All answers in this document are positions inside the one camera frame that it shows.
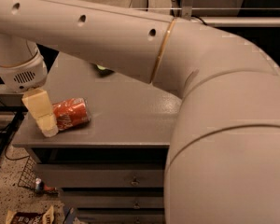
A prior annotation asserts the bottom drawer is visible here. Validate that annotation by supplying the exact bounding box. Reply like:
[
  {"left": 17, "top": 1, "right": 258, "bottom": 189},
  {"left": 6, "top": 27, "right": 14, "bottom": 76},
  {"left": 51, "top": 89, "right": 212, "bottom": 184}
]
[{"left": 77, "top": 209, "right": 165, "bottom": 224}]

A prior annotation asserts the top drawer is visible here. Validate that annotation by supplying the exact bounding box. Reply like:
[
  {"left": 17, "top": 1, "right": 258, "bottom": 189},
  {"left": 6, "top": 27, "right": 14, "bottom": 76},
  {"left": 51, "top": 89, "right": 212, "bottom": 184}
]
[{"left": 35, "top": 163, "right": 163, "bottom": 189}]

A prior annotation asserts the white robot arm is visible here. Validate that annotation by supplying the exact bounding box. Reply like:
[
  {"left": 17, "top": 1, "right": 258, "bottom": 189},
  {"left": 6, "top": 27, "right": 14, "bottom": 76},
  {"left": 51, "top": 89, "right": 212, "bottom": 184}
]
[{"left": 0, "top": 0, "right": 280, "bottom": 224}]

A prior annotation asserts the black cable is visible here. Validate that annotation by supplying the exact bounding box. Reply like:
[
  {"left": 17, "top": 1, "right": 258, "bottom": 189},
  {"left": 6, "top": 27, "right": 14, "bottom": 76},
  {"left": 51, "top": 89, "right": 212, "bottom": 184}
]
[{"left": 0, "top": 89, "right": 31, "bottom": 161}]

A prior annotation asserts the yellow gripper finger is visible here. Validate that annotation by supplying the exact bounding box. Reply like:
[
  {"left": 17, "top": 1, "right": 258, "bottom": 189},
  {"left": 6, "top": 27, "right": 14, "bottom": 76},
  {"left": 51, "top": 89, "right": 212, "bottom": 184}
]
[{"left": 21, "top": 88, "right": 59, "bottom": 137}]

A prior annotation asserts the drawer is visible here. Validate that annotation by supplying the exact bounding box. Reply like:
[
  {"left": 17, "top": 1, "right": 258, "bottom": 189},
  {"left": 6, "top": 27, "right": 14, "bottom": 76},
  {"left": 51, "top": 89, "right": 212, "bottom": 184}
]
[
  {"left": 77, "top": 209, "right": 165, "bottom": 224},
  {"left": 35, "top": 163, "right": 163, "bottom": 189},
  {"left": 61, "top": 189, "right": 164, "bottom": 209}
]

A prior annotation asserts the grey drawer cabinet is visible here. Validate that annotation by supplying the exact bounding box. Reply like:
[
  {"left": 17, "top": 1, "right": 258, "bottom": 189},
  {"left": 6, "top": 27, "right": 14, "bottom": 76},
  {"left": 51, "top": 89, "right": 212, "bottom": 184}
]
[{"left": 12, "top": 53, "right": 180, "bottom": 213}]

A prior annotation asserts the red coke can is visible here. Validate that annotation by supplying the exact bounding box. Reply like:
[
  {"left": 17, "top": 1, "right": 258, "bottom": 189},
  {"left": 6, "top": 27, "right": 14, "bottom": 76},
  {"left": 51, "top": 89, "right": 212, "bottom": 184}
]
[{"left": 53, "top": 98, "right": 91, "bottom": 131}]

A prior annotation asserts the green chip bag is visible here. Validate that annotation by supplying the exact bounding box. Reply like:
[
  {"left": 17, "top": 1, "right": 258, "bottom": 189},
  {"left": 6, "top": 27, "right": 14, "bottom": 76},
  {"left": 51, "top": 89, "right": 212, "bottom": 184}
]
[{"left": 96, "top": 64, "right": 106, "bottom": 71}]

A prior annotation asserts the brown snack bag on floor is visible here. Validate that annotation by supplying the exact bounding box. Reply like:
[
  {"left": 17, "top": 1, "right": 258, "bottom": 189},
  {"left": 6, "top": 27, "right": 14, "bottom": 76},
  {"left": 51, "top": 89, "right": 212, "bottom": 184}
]
[{"left": 5, "top": 206, "right": 54, "bottom": 224}]

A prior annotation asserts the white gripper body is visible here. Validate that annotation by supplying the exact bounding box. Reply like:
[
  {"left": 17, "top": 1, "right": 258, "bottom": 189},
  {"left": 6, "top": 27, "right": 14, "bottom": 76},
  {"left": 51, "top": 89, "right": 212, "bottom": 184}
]
[{"left": 0, "top": 51, "right": 48, "bottom": 92}]

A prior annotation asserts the wire basket on floor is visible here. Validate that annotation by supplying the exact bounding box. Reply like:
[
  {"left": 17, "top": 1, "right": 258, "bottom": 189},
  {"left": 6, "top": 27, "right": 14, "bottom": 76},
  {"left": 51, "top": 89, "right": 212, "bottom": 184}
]
[{"left": 17, "top": 156, "right": 58, "bottom": 194}]

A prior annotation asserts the middle drawer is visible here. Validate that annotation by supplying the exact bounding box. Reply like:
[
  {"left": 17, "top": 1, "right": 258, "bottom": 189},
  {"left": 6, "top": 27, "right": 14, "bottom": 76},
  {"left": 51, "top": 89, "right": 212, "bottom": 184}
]
[{"left": 61, "top": 189, "right": 164, "bottom": 209}]

